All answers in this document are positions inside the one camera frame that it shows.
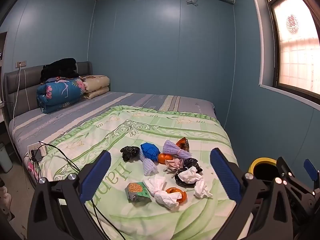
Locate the black cable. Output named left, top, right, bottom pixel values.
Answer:
left=31, top=141, right=126, bottom=240

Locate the pink crumpled glove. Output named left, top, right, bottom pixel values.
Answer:
left=164, top=158, right=186, bottom=174

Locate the brown framed window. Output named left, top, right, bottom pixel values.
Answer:
left=247, top=0, right=320, bottom=111

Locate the grey bed headboard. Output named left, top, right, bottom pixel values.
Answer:
left=4, top=61, right=93, bottom=121

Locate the white foam fruit net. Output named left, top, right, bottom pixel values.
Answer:
left=139, top=152, right=159, bottom=176

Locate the shiny black plastic bag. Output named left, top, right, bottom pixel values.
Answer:
left=181, top=157, right=203, bottom=174

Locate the beige folded quilt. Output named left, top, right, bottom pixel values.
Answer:
left=81, top=75, right=111, bottom=100

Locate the black clothes pile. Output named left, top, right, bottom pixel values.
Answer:
left=41, top=58, right=81, bottom=83

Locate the white charging cable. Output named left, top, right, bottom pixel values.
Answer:
left=12, top=64, right=22, bottom=118

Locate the small black plastic bag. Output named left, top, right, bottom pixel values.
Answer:
left=120, top=146, right=140, bottom=163

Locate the orange peel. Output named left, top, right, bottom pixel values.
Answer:
left=165, top=187, right=188, bottom=203

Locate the blue floral folded quilt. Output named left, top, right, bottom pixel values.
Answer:
left=37, top=78, right=87, bottom=114

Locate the lavender foam fruit net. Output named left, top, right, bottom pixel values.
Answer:
left=162, top=140, right=192, bottom=159

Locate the orange snack wrapper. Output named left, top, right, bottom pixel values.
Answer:
left=176, top=137, right=190, bottom=152

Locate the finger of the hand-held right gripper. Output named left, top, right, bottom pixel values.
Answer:
left=303, top=158, right=320, bottom=193
left=276, top=156, right=315, bottom=198

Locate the green floral blanket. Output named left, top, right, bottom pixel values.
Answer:
left=37, top=105, right=241, bottom=240

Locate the white plastic bin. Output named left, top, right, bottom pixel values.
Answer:
left=0, top=142, right=13, bottom=173

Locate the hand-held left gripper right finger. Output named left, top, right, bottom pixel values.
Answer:
left=209, top=147, right=294, bottom=240

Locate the yellow-rimmed black trash bin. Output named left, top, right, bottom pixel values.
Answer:
left=249, top=157, right=283, bottom=183

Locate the mandarin orange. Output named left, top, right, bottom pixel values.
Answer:
left=158, top=153, right=173, bottom=165

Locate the black plastic dish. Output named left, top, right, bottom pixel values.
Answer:
left=174, top=172, right=201, bottom=189

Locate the green noodle packet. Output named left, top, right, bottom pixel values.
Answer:
left=125, top=181, right=152, bottom=203

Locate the blue crumpled plastic bag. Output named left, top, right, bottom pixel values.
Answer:
left=140, top=142, right=161, bottom=160

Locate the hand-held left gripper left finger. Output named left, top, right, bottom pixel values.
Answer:
left=27, top=150, right=112, bottom=240

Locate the crumpled white tissue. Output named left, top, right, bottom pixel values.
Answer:
left=178, top=166, right=203, bottom=184
left=154, top=190, right=181, bottom=211
left=194, top=179, right=213, bottom=199
left=144, top=175, right=167, bottom=193

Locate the white power strip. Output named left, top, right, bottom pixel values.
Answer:
left=27, top=142, right=48, bottom=161

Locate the red round window sticker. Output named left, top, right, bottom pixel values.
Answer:
left=286, top=14, right=301, bottom=34

